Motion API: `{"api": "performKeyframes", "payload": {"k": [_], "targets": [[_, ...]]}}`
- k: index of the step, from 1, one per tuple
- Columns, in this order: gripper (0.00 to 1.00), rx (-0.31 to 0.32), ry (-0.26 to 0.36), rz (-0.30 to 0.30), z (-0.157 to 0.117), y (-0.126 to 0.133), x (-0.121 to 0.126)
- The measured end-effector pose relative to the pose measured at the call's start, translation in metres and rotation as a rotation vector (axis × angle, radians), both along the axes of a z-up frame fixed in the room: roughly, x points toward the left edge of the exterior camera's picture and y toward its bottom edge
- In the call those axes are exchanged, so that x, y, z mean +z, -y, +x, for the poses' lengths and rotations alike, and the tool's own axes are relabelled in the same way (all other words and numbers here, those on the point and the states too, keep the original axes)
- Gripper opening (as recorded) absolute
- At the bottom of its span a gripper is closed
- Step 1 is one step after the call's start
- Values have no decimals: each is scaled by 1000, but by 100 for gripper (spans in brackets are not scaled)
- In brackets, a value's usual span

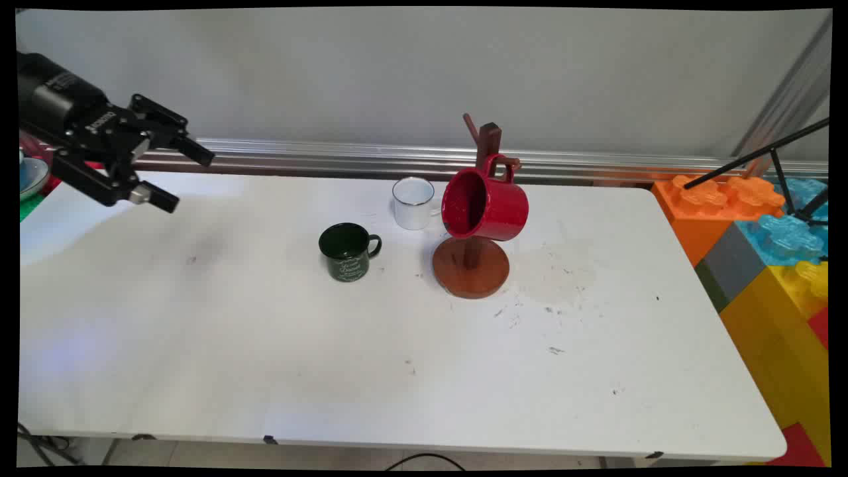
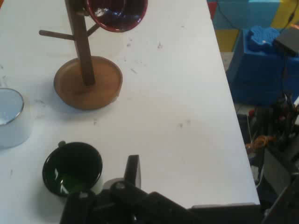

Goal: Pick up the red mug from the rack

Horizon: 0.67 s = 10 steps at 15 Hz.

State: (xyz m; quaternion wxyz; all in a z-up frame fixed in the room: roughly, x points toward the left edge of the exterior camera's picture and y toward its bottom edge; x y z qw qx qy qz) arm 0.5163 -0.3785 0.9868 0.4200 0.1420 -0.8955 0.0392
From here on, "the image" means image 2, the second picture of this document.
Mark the white enamel mug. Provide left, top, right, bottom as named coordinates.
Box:
left=0, top=88, right=31, bottom=149

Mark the wooden mug tree stand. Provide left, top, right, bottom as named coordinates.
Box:
left=39, top=0, right=123, bottom=111

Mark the tangle of cables and electronics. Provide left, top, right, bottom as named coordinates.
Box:
left=237, top=91, right=299, bottom=210

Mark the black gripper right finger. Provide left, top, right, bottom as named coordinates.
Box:
left=261, top=174, right=299, bottom=224

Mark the black flat box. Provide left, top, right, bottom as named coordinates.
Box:
left=273, top=28, right=299, bottom=57

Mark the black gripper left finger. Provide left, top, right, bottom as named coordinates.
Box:
left=59, top=154, right=195, bottom=224

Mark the dark green enamel mug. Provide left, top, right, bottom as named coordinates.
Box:
left=42, top=140, right=104, bottom=197

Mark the red enamel mug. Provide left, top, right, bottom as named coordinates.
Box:
left=85, top=0, right=149, bottom=33

